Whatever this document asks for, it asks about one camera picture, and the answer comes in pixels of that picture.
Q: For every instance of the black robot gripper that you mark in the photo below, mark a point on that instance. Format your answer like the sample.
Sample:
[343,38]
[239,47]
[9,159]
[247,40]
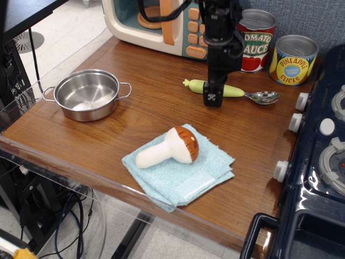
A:
[225,46]

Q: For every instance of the green handled metal spoon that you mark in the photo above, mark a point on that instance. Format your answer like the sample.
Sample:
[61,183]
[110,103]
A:
[261,98]

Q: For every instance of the toy microwave oven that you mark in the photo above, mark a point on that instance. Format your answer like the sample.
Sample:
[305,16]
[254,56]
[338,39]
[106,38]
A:
[182,36]

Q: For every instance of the plush mushroom toy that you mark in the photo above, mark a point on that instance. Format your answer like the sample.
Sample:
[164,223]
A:
[179,144]

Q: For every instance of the tomato sauce can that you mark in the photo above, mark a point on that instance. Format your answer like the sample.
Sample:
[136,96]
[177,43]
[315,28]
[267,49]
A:
[258,28]

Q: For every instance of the pineapple slices can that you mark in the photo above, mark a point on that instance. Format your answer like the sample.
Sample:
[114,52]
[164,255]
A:
[293,59]

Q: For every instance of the white stove knob middle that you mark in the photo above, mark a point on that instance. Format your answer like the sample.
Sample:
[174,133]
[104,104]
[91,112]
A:
[295,122]

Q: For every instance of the white stove knob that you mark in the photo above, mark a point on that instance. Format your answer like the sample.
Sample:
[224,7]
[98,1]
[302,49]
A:
[295,122]
[280,171]
[301,101]

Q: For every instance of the white stove knob upper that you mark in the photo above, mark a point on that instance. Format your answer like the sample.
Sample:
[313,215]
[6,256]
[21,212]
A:
[301,101]

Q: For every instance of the light blue folded cloth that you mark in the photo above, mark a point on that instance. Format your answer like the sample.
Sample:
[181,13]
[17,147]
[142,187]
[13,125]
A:
[171,184]

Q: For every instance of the white stove knob lower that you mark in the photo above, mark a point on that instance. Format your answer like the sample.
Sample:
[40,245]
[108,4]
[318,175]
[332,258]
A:
[280,171]

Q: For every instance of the stainless steel pot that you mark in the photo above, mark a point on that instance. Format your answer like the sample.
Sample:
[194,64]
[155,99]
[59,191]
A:
[87,95]

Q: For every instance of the dark blue toy stove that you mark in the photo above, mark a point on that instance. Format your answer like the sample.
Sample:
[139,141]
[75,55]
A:
[310,223]

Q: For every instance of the black table leg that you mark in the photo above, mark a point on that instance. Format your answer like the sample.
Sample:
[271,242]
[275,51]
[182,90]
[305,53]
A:
[129,240]

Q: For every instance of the round floor vent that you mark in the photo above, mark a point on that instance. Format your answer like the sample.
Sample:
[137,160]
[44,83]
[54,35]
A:
[27,41]

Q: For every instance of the black desk at left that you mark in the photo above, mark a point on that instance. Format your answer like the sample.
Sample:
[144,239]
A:
[21,15]

